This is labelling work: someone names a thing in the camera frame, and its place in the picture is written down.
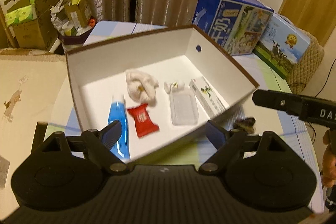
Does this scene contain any brown cardboard storage box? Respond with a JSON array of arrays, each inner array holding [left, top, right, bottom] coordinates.
[[66, 26, 258, 162]]

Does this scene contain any red candy packet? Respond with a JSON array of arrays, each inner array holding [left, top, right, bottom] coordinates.
[[127, 103, 159, 138]]

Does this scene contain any white sock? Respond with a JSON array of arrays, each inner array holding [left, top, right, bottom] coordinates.
[[125, 69, 158, 103]]

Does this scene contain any clear plastic blister tray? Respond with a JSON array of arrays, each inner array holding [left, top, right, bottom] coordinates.
[[169, 89, 199, 126]]

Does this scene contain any beige cartoon blanket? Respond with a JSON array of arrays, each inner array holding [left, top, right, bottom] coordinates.
[[1, 49, 67, 218]]

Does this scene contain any long white medicine box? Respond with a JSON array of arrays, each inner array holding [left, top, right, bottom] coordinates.
[[189, 77, 226, 119]]

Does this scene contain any person right hand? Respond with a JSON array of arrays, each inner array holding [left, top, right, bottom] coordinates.
[[322, 130, 336, 188]]

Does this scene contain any trash bin with rubbish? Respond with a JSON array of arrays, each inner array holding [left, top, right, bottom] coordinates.
[[50, 0, 97, 53]]

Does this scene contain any small photo box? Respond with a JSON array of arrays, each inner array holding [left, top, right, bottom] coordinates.
[[0, 156, 10, 188]]

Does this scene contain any blue hand cream tube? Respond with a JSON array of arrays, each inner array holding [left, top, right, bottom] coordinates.
[[108, 94, 130, 161]]

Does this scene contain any white pill bottle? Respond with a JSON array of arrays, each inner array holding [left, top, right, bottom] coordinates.
[[163, 80, 185, 94]]

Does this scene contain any blue milk carton box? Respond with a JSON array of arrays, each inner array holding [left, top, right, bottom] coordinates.
[[193, 0, 274, 56]]

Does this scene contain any quilted beige chair back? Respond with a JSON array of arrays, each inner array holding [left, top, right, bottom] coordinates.
[[286, 29, 325, 94]]

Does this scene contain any cardboard box with tissues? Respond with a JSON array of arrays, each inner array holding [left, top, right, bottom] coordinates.
[[1, 0, 59, 51]]

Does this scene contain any cow picture milk box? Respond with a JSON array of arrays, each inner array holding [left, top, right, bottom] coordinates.
[[253, 12, 310, 79]]

